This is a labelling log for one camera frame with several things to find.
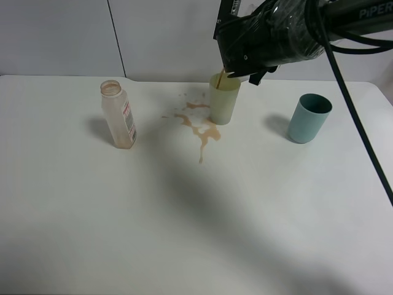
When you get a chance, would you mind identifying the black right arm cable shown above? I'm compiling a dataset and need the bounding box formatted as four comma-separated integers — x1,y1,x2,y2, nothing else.
303,0,393,207

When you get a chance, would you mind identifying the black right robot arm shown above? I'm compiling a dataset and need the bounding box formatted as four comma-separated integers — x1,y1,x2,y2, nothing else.
213,1,392,85

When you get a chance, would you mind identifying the pale green plastic cup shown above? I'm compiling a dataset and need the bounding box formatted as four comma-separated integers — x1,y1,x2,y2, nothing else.
209,73,241,125

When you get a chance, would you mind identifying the teal plastic cup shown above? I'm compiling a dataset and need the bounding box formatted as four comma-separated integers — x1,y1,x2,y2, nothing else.
287,93,332,144

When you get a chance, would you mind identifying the clear plastic drink bottle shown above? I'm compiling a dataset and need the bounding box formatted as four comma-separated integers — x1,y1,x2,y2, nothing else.
100,80,137,149

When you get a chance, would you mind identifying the spilled brown beverage puddle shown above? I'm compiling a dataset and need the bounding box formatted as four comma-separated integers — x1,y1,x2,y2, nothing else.
161,90,221,164

